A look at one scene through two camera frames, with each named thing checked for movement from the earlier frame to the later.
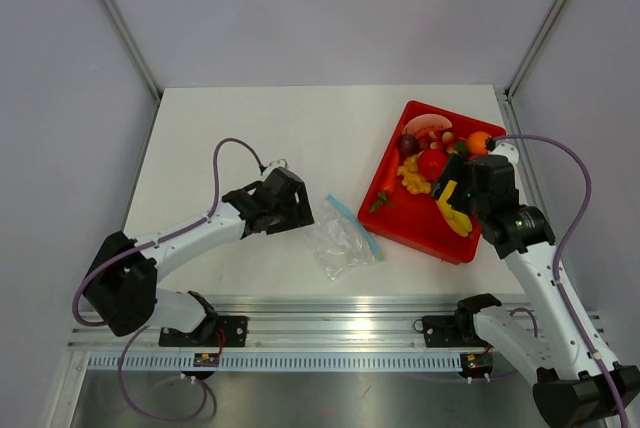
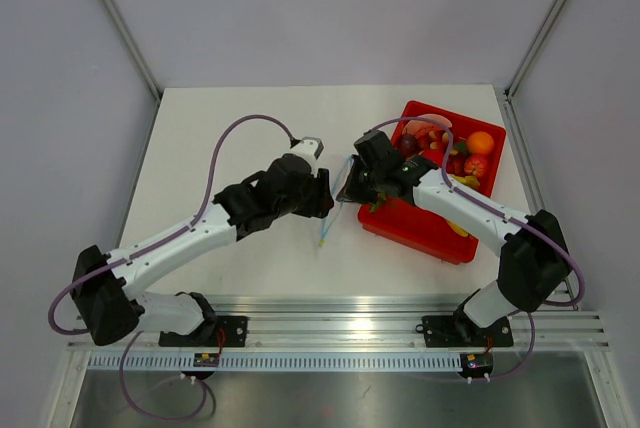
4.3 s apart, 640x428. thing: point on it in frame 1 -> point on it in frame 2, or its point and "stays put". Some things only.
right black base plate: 453,331 stays put
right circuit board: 476,364 stays put
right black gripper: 457,168 -> 351,191
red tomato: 431,163 stays put
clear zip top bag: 339,242 -> 336,205
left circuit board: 206,359 stays put
